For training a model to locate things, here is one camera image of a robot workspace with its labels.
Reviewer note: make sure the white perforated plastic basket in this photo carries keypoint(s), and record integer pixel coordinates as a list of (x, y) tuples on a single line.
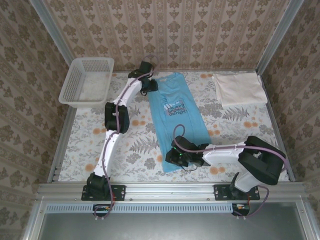
[(82, 82)]

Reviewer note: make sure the light blue printed t-shirt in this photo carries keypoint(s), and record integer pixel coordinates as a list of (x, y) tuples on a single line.
[(180, 125)]

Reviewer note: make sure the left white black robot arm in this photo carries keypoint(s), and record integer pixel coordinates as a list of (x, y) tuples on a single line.
[(107, 155)]

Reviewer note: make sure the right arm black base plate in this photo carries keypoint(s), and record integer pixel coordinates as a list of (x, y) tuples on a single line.
[(221, 192)]

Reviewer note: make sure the aluminium frame post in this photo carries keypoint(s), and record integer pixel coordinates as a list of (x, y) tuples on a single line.
[(57, 42), (277, 37)]

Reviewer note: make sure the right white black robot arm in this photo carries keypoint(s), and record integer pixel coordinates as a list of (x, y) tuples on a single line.
[(220, 155)]

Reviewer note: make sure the folded cream t-shirt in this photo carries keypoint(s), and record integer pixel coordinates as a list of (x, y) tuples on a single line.
[(240, 88)]

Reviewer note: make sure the thin aluminium wall-foot rail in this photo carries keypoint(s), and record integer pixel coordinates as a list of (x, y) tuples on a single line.
[(200, 70)]

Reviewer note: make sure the aluminium mounting rail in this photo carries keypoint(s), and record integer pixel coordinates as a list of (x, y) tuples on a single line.
[(170, 191)]

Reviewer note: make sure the aluminium table side rail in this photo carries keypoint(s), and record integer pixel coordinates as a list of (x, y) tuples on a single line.
[(62, 140), (277, 125)]

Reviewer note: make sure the grey metal sheet panel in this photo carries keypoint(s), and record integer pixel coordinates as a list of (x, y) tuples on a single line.
[(175, 227)]

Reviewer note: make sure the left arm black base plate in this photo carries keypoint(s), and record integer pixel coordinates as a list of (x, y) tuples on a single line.
[(118, 192)]

